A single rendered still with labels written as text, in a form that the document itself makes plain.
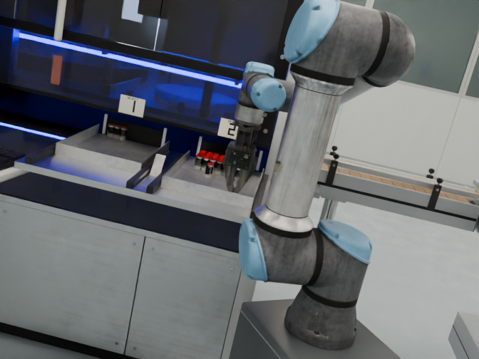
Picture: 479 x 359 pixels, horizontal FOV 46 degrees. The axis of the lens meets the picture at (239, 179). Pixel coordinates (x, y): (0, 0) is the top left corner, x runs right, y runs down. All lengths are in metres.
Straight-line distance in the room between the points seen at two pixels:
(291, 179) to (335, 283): 0.23
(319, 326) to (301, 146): 0.38
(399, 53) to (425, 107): 5.56
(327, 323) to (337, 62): 0.51
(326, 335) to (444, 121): 5.59
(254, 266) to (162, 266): 1.00
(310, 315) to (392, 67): 0.50
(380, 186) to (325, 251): 0.91
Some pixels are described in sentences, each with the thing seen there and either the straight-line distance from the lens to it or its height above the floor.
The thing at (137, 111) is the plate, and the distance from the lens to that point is 1.89.
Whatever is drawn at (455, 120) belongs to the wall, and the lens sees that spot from 6.66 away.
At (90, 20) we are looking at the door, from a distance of 1.93.
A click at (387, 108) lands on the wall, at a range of 6.50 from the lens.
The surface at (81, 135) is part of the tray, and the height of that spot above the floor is 0.90.
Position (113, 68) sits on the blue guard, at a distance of 1.90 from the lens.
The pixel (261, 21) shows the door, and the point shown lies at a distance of 1.80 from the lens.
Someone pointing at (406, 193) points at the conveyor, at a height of 0.92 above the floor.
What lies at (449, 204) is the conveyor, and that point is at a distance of 2.04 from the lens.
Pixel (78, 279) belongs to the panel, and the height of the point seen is 0.35.
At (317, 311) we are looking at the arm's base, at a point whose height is 0.86.
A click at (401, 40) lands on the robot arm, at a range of 1.01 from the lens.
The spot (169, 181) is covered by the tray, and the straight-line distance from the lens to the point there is 1.56.
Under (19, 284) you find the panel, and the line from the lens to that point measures 2.26.
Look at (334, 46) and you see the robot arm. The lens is 0.96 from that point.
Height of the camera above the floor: 1.38
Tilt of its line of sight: 16 degrees down
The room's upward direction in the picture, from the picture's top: 13 degrees clockwise
